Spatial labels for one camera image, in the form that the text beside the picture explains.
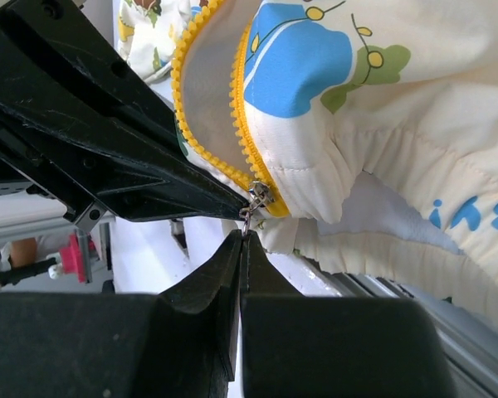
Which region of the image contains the aluminium table edge rail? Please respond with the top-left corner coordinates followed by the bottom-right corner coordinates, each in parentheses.
top-left (288, 274), bottom-right (498, 397)

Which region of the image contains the silver zipper slider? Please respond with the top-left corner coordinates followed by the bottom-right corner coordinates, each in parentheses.
top-left (238, 181), bottom-right (276, 238)

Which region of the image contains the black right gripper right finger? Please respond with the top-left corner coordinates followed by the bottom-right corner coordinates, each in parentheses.
top-left (240, 232), bottom-right (457, 397)

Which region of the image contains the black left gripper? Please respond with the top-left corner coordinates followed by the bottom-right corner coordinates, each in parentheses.
top-left (0, 1), bottom-right (248, 231)

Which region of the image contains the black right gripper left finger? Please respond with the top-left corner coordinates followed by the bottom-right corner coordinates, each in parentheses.
top-left (0, 231), bottom-right (242, 397)

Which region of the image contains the cream printed kids jacket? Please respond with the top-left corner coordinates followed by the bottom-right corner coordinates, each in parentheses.
top-left (118, 1), bottom-right (498, 326)

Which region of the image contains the pink plastic background object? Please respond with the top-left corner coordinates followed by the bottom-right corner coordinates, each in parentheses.
top-left (59, 231), bottom-right (100, 284)

